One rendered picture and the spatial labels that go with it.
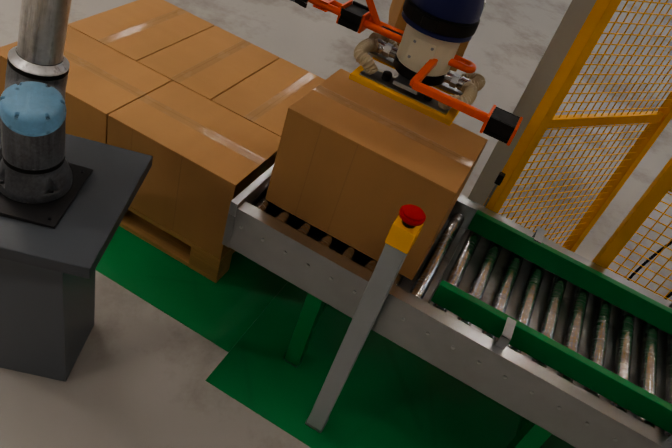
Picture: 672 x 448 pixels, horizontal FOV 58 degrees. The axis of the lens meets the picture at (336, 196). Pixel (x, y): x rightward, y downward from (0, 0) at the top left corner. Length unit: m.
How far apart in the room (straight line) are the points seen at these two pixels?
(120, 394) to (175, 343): 0.28
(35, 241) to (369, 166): 0.97
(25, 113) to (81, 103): 0.95
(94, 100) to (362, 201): 1.17
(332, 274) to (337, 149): 0.41
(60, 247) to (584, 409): 1.56
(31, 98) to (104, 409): 1.08
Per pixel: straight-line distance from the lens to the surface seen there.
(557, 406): 2.08
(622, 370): 2.30
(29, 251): 1.69
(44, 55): 1.77
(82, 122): 2.64
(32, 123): 1.66
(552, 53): 2.84
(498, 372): 2.03
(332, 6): 1.96
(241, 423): 2.27
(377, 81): 1.85
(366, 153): 1.90
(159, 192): 2.52
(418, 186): 1.89
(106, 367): 2.36
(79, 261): 1.66
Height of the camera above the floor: 1.97
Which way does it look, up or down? 38 degrees down
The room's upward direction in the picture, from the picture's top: 19 degrees clockwise
